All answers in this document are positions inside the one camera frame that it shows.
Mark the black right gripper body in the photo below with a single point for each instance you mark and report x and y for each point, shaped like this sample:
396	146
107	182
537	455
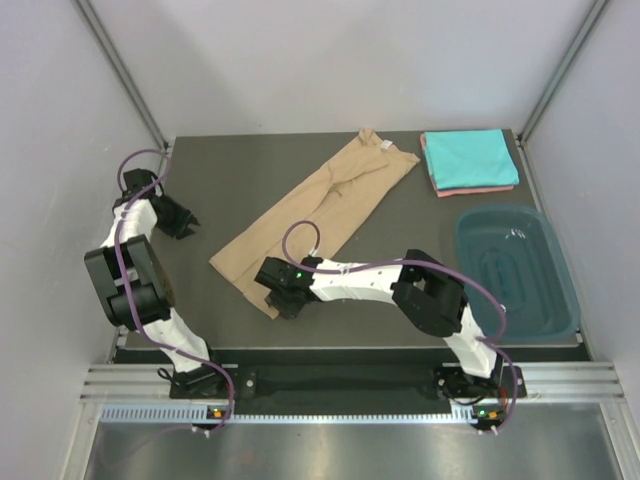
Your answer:
288	307

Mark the aluminium corner post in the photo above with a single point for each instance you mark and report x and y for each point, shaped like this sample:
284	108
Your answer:
593	16
96	27

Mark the teal plastic bin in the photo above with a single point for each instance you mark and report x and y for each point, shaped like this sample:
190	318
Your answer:
513	252

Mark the left aluminium corner post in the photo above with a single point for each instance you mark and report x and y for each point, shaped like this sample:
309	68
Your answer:
96	27

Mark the grey slotted cable duct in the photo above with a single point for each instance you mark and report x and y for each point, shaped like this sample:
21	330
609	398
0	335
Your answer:
203	414

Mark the beige t shirt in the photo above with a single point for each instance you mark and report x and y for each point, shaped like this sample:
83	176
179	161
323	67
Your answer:
338	197

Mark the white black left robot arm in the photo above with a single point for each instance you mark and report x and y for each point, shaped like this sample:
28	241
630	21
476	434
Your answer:
134	289

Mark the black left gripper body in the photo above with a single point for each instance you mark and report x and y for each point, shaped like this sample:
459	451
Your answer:
175	218

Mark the folded turquoise t shirt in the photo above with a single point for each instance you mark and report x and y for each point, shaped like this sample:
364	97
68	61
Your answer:
470	157

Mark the right aluminium corner post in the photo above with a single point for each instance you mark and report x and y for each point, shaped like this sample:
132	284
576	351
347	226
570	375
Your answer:
593	16

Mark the aluminium front frame rail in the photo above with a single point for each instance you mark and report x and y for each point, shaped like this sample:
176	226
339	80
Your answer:
551	382

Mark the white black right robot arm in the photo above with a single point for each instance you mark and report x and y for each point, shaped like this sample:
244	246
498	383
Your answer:
431	296

